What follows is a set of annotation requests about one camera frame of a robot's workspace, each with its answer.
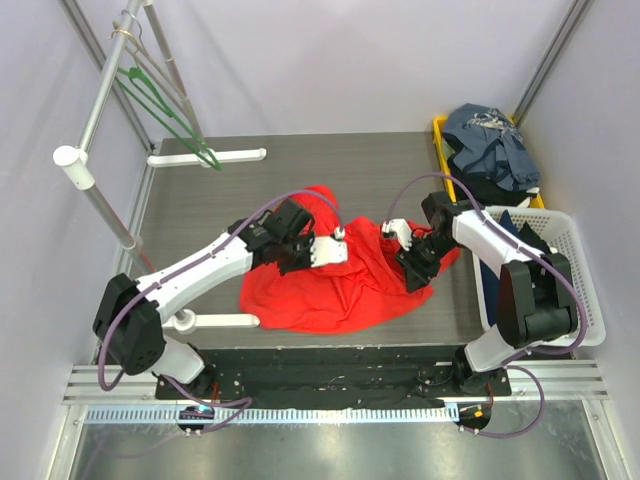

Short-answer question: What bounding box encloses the red tank top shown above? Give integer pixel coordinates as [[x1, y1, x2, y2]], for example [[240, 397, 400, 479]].
[[238, 216, 434, 335]]

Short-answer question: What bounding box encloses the yellow plastic tray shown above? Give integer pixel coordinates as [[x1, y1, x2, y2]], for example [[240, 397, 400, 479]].
[[432, 116, 545, 209]]

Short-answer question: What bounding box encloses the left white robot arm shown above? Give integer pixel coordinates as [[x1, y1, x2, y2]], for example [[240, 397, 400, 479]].
[[93, 199, 314, 399]]

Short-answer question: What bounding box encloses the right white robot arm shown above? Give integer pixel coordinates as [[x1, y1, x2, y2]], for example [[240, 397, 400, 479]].
[[382, 192, 586, 395]]

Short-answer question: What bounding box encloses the green clothes hanger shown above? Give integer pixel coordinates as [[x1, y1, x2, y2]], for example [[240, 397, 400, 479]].
[[115, 67, 221, 170]]

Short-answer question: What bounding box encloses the grey clothes hanger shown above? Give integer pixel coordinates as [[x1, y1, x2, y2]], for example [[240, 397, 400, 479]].
[[111, 21, 200, 131]]

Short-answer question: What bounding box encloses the navy garment in basket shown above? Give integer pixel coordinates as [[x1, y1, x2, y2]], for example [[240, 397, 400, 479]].
[[479, 211, 556, 326]]

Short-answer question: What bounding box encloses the black garment in tray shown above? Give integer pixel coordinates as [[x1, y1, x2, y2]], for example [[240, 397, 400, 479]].
[[449, 165, 537, 206]]

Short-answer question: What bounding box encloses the white plastic laundry basket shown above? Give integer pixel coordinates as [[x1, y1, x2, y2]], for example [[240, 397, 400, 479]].
[[486, 206, 606, 347]]

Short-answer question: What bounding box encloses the blue grey garment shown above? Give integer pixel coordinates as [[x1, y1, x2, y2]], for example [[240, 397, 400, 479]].
[[442, 103, 540, 192]]

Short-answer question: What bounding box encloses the metal clothes rack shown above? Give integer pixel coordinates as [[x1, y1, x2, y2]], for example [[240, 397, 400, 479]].
[[52, 0, 267, 334]]

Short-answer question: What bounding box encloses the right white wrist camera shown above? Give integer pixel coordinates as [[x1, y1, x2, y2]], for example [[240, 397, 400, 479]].
[[381, 219, 413, 251]]

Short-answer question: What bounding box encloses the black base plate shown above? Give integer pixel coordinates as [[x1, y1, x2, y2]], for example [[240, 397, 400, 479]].
[[186, 345, 512, 410]]

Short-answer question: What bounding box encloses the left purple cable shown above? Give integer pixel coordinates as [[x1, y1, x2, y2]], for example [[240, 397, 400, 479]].
[[95, 187, 346, 434]]

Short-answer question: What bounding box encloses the white slotted cable duct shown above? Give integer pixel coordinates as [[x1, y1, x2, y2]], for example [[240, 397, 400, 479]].
[[84, 403, 459, 425]]

